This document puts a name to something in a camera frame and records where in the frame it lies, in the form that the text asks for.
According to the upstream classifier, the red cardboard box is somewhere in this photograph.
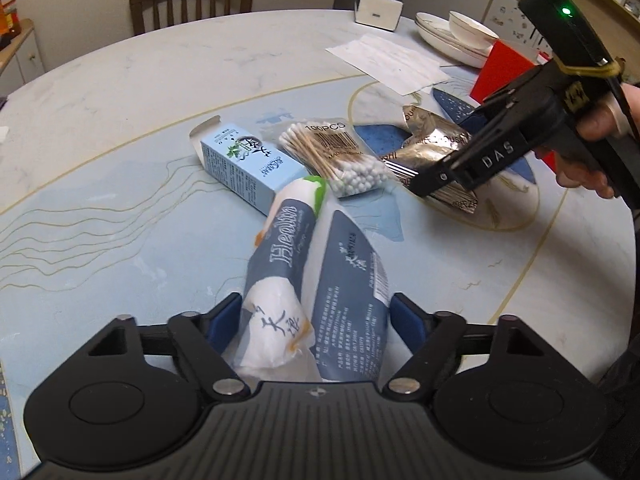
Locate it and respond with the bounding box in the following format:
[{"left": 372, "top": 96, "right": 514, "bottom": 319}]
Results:
[{"left": 469, "top": 40, "right": 560, "bottom": 172}]

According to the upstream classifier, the white plate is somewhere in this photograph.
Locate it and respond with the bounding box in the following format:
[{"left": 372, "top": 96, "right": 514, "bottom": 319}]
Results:
[{"left": 415, "top": 11, "right": 493, "bottom": 69}]

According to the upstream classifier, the cotton towel pack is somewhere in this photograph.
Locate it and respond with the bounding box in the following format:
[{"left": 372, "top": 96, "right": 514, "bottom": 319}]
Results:
[{"left": 236, "top": 176, "right": 329, "bottom": 378}]

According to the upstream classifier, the blue white tissue pack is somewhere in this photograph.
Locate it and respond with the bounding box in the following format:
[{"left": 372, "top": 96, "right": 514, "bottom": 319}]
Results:
[{"left": 306, "top": 208, "right": 394, "bottom": 385}]

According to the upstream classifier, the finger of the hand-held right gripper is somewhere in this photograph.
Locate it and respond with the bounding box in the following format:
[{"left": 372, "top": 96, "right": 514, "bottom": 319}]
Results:
[
  {"left": 409, "top": 155, "right": 478, "bottom": 199},
  {"left": 470, "top": 85, "right": 523, "bottom": 128}
]

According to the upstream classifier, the person's right hand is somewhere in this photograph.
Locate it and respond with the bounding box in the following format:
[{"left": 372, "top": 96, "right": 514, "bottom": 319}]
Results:
[{"left": 532, "top": 82, "right": 640, "bottom": 201}]

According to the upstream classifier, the white bowl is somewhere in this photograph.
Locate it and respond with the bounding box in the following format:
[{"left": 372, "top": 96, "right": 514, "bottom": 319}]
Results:
[{"left": 448, "top": 10, "right": 501, "bottom": 51}]

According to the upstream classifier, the cotton swab pack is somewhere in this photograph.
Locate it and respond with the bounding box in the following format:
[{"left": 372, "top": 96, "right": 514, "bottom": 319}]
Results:
[{"left": 277, "top": 120, "right": 392, "bottom": 199}]

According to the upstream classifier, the white blue patterned desktop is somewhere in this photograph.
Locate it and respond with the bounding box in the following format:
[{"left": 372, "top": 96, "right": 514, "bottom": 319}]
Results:
[{"left": 0, "top": 7, "right": 640, "bottom": 461}]

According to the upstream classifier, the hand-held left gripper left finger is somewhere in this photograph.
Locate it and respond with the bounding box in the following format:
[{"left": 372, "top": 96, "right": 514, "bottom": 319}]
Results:
[{"left": 82, "top": 292, "right": 250, "bottom": 403}]

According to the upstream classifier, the white paper napkin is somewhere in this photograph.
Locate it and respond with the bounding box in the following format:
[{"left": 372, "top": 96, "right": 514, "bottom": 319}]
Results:
[{"left": 325, "top": 34, "right": 451, "bottom": 96}]

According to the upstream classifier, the white wooden-top cabinet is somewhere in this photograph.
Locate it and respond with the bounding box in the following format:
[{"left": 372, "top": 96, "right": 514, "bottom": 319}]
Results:
[{"left": 0, "top": 19, "right": 47, "bottom": 97}]

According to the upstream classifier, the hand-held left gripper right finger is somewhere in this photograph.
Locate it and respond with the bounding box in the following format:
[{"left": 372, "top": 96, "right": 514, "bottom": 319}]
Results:
[{"left": 384, "top": 292, "right": 551, "bottom": 396}]

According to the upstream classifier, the silver foil bag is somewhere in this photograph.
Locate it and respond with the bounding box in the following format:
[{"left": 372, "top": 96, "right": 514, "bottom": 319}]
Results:
[{"left": 384, "top": 105, "right": 482, "bottom": 217}]

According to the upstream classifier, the wooden chair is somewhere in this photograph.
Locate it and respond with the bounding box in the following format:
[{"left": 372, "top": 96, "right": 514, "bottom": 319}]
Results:
[{"left": 129, "top": 0, "right": 256, "bottom": 37}]

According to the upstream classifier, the light blue carton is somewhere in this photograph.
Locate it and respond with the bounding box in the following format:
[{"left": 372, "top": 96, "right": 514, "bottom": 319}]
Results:
[{"left": 189, "top": 115, "right": 302, "bottom": 217}]

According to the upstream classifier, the white tissue box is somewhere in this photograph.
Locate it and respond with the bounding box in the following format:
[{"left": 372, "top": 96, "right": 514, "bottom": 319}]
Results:
[{"left": 353, "top": 0, "right": 404, "bottom": 31}]

